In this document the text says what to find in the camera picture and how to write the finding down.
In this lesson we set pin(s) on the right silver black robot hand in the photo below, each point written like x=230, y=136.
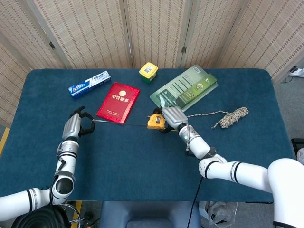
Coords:
x=175, y=117

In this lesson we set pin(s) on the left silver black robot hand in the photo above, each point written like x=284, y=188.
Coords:
x=71, y=127

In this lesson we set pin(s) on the yellow tape measure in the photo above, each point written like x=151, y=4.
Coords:
x=154, y=121

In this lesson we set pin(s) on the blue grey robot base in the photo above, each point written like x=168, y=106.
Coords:
x=149, y=215

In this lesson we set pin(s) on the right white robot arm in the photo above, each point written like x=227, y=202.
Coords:
x=249, y=173

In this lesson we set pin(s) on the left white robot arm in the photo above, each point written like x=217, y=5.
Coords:
x=66, y=164

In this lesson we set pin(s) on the green blister card package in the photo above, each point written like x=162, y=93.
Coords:
x=175, y=92

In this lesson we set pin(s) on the blue white toothpaste box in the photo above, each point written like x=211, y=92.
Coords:
x=89, y=84

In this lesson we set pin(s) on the red certificate booklet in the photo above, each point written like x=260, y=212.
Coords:
x=118, y=103

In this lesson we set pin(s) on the yellow green square container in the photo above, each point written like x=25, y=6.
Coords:
x=148, y=72

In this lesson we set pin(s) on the dark blue table cloth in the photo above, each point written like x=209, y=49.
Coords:
x=130, y=161

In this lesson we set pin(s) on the black round stool seat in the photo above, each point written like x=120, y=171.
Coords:
x=40, y=219

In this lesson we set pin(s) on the woven bamboo folding screen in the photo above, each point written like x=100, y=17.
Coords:
x=95, y=31

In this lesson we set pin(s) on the clear plastic bag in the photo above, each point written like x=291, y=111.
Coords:
x=221, y=213

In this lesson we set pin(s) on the black box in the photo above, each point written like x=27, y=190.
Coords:
x=295, y=142

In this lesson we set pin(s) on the white power strip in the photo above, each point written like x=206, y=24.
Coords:
x=298, y=72

